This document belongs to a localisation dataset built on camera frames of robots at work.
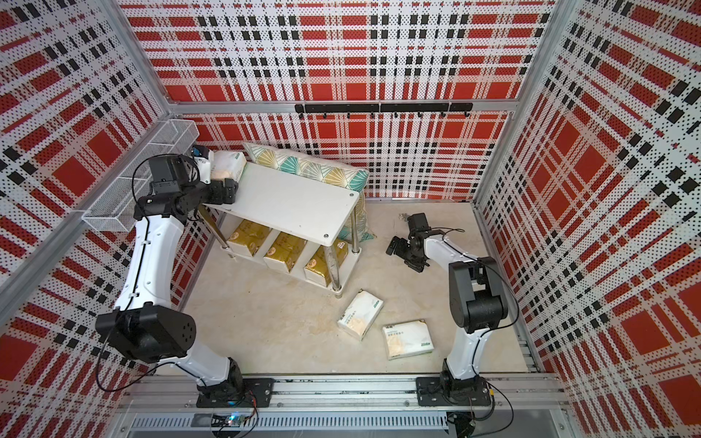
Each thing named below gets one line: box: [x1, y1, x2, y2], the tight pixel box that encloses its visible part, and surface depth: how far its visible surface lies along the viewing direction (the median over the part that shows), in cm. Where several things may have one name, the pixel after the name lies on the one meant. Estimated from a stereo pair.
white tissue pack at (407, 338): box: [381, 319, 435, 361], surface depth 80 cm
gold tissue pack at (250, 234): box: [226, 219, 273, 257], surface depth 95 cm
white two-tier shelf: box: [201, 162, 362, 295], surface depth 77 cm
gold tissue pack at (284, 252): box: [262, 231, 308, 273], surface depth 91 cm
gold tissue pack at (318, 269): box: [303, 239, 348, 288], surface depth 86 cm
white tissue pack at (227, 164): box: [209, 150, 248, 182], surface depth 79 cm
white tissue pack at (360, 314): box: [336, 289, 385, 342], surface depth 85 cm
